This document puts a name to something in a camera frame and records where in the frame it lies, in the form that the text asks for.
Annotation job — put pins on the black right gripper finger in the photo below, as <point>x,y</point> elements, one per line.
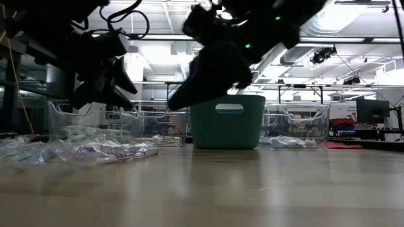
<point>202,91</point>

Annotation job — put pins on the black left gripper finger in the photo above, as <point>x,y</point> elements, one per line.
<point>121,77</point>
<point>98,94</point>

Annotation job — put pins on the green toothbrush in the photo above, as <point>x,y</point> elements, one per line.
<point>82,130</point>

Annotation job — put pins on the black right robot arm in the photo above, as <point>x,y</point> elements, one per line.
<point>284,19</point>

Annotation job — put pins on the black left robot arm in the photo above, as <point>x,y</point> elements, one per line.
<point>38,25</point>

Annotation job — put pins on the green plastic bin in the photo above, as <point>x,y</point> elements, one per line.
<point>227,129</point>

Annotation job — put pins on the clear plastic bin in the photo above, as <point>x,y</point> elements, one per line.
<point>158,119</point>
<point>63,126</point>
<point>296,110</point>

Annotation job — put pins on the ceiling light strip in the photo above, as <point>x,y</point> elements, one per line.
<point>331,39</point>

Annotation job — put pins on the red and blue cloth stack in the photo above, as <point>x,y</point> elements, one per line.
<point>342,121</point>

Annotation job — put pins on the black computer monitor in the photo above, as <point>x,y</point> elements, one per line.
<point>372,110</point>

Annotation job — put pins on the black background desk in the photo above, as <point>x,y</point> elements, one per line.
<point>363,134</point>

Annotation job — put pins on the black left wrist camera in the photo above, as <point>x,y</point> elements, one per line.
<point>110,44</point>

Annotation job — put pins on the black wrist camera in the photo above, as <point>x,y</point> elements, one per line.
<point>110,44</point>
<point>202,20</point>

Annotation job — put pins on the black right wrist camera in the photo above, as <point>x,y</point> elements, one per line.
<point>202,20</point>

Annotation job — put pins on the black ceiling camera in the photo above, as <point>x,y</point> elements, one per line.
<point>352,81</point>
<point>322,56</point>

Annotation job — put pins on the silver ventilation duct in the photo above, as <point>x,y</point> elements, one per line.
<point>315,19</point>

